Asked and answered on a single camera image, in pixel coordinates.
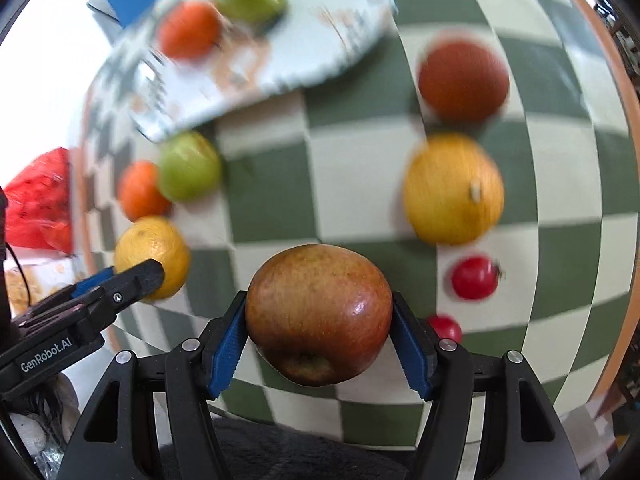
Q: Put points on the oval patterned plate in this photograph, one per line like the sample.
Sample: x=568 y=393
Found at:
x=300 y=45

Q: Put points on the yellow food packet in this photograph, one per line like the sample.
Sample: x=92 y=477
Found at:
x=20 y=285

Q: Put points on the dark cloth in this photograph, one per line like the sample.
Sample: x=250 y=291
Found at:
x=300 y=452

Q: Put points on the yellow lemon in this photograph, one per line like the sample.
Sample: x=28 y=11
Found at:
x=150 y=247

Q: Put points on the small red tomato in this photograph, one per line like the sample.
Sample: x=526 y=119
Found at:
x=446 y=329
x=472 y=279

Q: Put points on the red plastic bag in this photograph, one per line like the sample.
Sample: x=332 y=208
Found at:
x=37 y=200

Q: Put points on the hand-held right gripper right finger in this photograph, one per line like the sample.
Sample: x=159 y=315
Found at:
x=412 y=355

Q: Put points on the large yellow citrus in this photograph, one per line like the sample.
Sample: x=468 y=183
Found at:
x=452 y=187

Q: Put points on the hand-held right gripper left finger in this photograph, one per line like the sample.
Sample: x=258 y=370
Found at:
x=227 y=355

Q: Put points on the dark red apple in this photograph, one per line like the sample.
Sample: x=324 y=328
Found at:
x=462 y=80

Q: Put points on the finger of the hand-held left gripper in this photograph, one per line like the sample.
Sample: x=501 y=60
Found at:
x=92 y=284
x=132 y=285

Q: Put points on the orange tangerine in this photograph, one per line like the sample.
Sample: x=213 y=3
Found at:
x=140 y=192
x=190 y=30

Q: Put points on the red and yellow apple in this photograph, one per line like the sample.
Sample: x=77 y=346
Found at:
x=317 y=310

